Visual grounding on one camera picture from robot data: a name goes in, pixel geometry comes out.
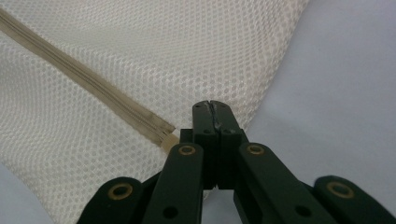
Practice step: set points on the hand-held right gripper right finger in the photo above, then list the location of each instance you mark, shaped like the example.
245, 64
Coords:
229, 130

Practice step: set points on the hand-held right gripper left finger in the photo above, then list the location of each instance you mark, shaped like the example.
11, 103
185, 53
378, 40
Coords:
204, 124

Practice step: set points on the white mesh laundry bag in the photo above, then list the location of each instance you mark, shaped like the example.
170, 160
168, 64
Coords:
124, 62

